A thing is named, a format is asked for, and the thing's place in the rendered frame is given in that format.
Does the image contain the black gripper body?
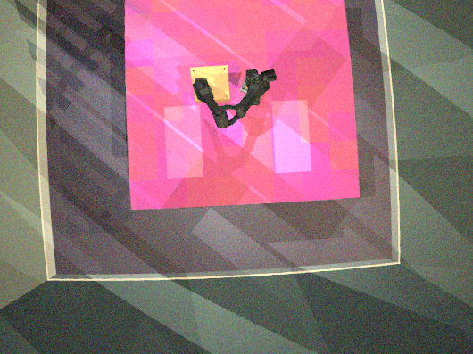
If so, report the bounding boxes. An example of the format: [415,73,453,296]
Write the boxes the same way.
[246,69,260,105]

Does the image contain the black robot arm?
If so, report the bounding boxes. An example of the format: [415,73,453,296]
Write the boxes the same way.
[192,69,277,128]

